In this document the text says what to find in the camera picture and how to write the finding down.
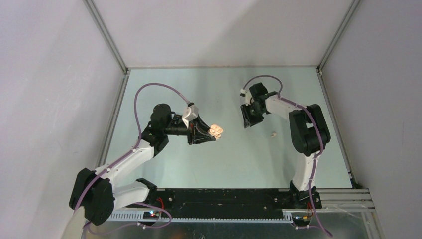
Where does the aluminium frame corner post right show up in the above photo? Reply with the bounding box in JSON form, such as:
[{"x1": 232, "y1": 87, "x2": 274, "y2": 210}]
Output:
[{"x1": 317, "y1": 0, "x2": 362, "y2": 75}]

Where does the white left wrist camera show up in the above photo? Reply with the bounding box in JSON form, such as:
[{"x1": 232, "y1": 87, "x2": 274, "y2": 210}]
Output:
[{"x1": 182, "y1": 104, "x2": 199, "y2": 128}]

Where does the aluminium frame corner post left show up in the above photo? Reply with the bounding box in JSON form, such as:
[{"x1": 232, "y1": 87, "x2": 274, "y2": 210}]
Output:
[{"x1": 83, "y1": 0, "x2": 128, "y2": 74}]

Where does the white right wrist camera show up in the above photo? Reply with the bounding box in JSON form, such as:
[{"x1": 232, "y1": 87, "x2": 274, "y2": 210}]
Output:
[{"x1": 240, "y1": 89, "x2": 254, "y2": 106}]

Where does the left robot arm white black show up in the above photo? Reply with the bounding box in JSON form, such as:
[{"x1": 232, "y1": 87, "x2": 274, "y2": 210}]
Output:
[{"x1": 69, "y1": 103, "x2": 223, "y2": 226}]

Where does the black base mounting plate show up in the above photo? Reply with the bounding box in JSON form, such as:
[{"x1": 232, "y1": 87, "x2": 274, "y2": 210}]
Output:
[{"x1": 145, "y1": 188, "x2": 322, "y2": 219}]

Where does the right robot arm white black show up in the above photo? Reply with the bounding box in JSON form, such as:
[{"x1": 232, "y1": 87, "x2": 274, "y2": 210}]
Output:
[{"x1": 240, "y1": 83, "x2": 331, "y2": 208}]

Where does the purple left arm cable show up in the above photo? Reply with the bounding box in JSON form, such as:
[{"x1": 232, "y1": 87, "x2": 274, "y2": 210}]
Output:
[{"x1": 73, "y1": 83, "x2": 194, "y2": 237}]

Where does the grey cable duct strip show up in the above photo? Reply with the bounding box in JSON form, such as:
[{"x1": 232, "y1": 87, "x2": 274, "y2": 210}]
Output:
[{"x1": 107, "y1": 210, "x2": 293, "y2": 223}]

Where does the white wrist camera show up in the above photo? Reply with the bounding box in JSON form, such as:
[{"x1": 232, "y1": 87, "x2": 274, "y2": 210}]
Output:
[
  {"x1": 182, "y1": 104, "x2": 199, "y2": 128},
  {"x1": 240, "y1": 89, "x2": 254, "y2": 106}
]

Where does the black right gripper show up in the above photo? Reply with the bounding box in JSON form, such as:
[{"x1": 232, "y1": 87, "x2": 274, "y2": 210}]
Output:
[{"x1": 241, "y1": 102, "x2": 265, "y2": 128}]

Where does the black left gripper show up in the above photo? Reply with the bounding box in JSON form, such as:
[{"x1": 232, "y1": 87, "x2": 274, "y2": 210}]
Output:
[{"x1": 163, "y1": 114, "x2": 215, "y2": 145}]

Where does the beige earbud charging case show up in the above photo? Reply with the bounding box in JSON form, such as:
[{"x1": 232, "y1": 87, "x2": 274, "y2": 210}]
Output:
[{"x1": 208, "y1": 124, "x2": 223, "y2": 138}]

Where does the aluminium frame corner post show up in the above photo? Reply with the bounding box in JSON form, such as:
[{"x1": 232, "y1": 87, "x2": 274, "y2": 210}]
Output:
[
  {"x1": 83, "y1": 0, "x2": 128, "y2": 74},
  {"x1": 317, "y1": 0, "x2": 362, "y2": 75}
]

